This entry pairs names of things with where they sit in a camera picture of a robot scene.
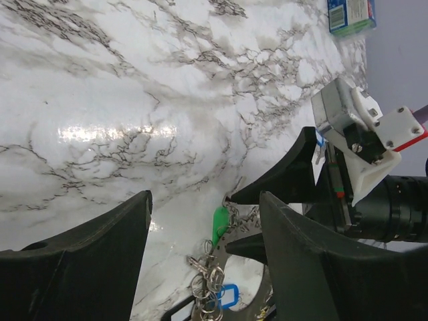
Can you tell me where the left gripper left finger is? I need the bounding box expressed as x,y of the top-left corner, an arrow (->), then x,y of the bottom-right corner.
1,191 -> 152,320

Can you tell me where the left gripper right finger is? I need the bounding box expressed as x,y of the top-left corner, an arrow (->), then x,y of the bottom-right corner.
259,192 -> 427,320

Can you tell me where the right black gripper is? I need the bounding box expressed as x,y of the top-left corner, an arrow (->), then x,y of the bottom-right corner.
225,126 -> 360,264

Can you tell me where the green key tag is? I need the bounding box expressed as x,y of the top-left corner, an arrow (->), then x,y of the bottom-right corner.
212,206 -> 230,246

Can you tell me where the blue tag loose key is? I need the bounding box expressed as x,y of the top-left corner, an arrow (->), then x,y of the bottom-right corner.
187,256 -> 239,320

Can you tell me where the blue green sponge pack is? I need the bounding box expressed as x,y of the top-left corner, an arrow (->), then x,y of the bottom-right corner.
326,0 -> 377,37

